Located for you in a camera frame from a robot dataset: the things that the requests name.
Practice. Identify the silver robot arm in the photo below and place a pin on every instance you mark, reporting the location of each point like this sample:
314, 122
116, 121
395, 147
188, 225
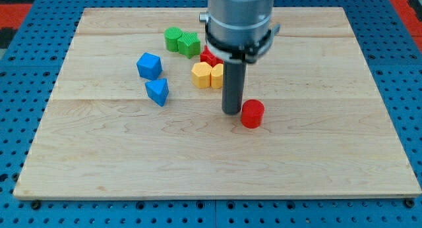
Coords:
238, 31

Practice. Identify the yellow heart block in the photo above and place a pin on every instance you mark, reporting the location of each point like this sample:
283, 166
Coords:
216, 76

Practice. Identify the yellow hexagon block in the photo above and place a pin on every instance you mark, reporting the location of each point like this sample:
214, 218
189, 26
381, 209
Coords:
200, 74

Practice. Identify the red cylinder block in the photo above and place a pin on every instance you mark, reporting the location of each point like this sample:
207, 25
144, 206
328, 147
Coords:
252, 113

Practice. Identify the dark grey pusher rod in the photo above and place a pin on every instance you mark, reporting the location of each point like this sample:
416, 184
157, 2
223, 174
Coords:
232, 89

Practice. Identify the red star block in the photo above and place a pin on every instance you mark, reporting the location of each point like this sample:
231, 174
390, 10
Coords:
208, 57

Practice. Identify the blue triangle block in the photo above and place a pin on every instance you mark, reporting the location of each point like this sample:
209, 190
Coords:
157, 90

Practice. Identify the green star block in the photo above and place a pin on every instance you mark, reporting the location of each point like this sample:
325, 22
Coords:
189, 44

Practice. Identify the blue cube block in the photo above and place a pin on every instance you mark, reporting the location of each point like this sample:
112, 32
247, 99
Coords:
149, 66

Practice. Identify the green cylinder block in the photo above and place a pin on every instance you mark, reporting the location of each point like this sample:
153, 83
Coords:
171, 35

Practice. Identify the wooden board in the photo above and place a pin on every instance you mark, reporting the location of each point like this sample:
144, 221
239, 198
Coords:
325, 133

